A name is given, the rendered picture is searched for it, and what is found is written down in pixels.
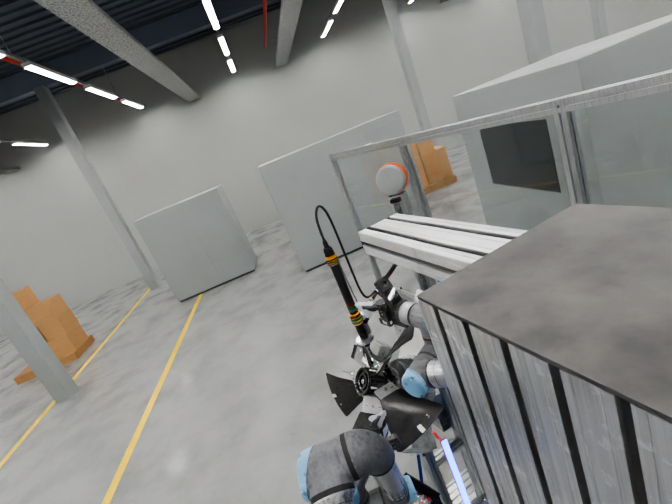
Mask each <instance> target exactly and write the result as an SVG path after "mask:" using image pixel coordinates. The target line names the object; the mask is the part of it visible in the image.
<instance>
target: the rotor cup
mask: <svg viewBox="0 0 672 504"><path fill-rule="evenodd" d="M369 369H370V370H376V371H377V370H378V368H373V367H361V368H359V370H358V371H357V374H356V377H355V388H356V391H357V393H358V394H359V395H360V396H365V397H375V393H374V391H375V390H377V389H379V388H380V387H382V386H384V385H385V384H387V383H389V382H392V383H393V384H395V385H396V386H397V379H396V375H395V372H394V371H393V369H392V368H391V367H389V366H388V368H387V369H386V368H385V369H384V370H383V371H382V372H381V373H380V374H379V375H378V373H379V371H380V370H379V371H378V372H377V373H376V371H370V370H369ZM362 379H364V383H363V384H362V383H361V380H362ZM371 387H377V389H371Z"/></svg>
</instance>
